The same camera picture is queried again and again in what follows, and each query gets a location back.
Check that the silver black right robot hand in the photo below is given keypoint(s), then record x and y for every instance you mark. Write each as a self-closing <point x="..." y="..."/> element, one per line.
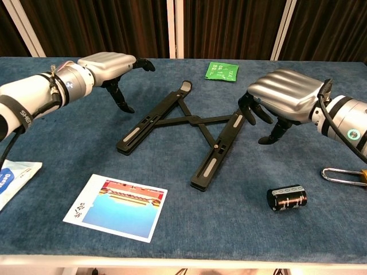
<point x="286" y="91"/>

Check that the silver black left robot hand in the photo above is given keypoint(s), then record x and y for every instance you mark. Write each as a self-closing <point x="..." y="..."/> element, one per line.
<point x="109" y="66"/>

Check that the black folding laptop stand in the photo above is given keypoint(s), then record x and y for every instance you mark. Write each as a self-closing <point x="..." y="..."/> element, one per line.
<point x="183" y="120"/>

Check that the dark brown pleated curtain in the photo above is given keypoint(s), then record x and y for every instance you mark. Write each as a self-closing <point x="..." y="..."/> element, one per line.
<point x="100" y="25"/>

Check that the green tea sachet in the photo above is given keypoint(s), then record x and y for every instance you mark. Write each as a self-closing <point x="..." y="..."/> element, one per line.
<point x="222" y="71"/>

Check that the blue carpet table cover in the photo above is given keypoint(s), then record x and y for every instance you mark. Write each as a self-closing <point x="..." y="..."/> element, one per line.
<point x="71" y="143"/>

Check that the silver shackle brass padlock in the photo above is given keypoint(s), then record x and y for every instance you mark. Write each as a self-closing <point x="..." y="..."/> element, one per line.
<point x="341" y="180"/>

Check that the black cylindrical capacitor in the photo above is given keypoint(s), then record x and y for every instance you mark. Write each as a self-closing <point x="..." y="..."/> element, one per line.
<point x="286" y="199"/>

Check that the blue and red picture postcard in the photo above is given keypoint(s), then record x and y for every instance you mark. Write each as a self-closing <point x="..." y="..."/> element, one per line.
<point x="120" y="212"/>

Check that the white and blue sachet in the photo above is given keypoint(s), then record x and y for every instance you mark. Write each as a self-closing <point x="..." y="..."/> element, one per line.
<point x="14" y="180"/>

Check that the white slanted frame post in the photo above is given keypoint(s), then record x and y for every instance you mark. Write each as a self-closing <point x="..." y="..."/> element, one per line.
<point x="282" y="31"/>
<point x="25" y="31"/>

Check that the white vertical double frame post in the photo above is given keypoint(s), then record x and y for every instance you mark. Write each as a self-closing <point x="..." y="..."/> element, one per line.
<point x="171" y="25"/>

